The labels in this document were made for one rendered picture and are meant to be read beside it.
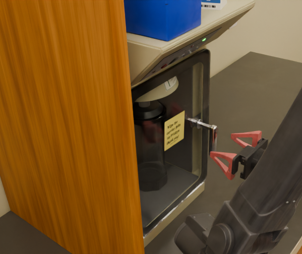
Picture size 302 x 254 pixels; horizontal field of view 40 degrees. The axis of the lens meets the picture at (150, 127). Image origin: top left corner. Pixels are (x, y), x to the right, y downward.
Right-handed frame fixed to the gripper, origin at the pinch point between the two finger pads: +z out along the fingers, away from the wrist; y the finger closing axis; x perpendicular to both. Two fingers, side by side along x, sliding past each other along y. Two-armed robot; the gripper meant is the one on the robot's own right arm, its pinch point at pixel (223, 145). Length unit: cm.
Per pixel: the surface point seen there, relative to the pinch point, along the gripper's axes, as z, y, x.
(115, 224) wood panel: 3.0, 35.9, 0.2
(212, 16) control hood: -0.8, 9.1, -35.8
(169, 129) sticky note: 6.8, 13.4, -9.3
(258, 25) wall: 53, -120, 15
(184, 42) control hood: -2.8, 20.7, -35.0
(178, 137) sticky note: 6.7, 9.8, -5.1
